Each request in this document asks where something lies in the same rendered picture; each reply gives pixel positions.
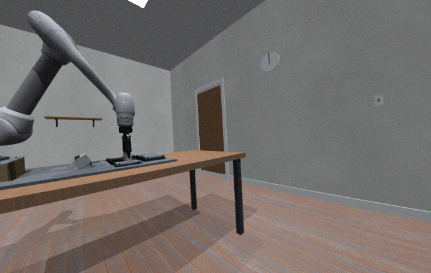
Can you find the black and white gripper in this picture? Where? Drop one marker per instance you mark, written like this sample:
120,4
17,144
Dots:
126,130

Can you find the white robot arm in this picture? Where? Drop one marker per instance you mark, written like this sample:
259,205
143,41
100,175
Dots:
58,49

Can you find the grey button panel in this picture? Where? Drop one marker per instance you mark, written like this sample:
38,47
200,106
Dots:
81,162

